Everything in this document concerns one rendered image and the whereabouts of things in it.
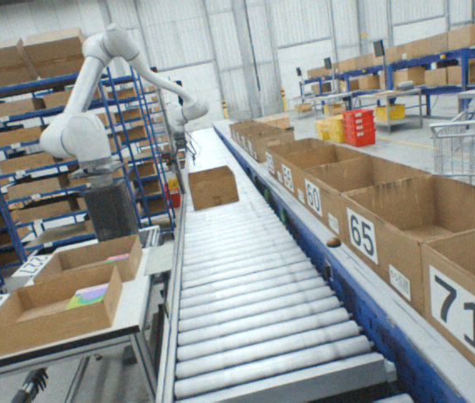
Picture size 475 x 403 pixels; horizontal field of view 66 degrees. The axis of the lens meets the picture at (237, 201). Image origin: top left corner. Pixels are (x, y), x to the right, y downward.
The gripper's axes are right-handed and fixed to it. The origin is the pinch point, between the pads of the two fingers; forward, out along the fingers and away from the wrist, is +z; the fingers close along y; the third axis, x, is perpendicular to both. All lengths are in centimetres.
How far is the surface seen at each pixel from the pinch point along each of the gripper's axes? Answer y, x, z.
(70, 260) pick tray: 59, 59, 45
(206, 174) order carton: -11.9, -22.5, 5.4
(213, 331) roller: -5, 126, 75
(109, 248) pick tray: 40, 60, 43
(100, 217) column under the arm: 43, 55, 28
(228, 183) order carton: -23.9, 13.3, 19.5
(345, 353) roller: -36, 145, 83
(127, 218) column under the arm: 31, 54, 31
